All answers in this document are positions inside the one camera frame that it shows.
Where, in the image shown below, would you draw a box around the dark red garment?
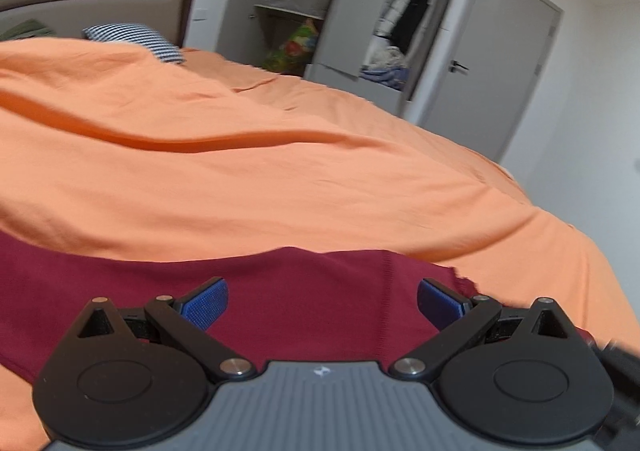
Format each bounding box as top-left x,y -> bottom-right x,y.
1,234 -> 476,382

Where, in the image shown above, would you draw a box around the grey open wardrobe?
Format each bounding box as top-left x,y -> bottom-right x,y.
217,0 -> 471,118

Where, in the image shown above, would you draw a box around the checkered blue white pillow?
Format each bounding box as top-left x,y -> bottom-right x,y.
82,23 -> 184,64

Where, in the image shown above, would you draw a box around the hanging clothes in wardrobe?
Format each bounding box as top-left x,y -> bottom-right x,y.
373,0 -> 430,42

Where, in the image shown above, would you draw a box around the folded clothes pile in wardrobe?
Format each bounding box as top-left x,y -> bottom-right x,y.
360,36 -> 410,90

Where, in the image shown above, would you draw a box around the white wall switch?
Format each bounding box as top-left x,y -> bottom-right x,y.
192,8 -> 208,22

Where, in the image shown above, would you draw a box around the orange bed sheet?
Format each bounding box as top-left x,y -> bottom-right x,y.
1,38 -> 639,450

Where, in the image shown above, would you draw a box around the grey room door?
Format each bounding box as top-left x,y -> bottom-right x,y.
420,0 -> 563,162

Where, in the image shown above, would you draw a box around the colourful bag in wardrobe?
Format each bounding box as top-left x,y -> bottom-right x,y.
262,20 -> 319,76

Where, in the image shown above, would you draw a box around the green cloth by headboard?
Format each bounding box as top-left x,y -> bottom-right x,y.
0,20 -> 56,41

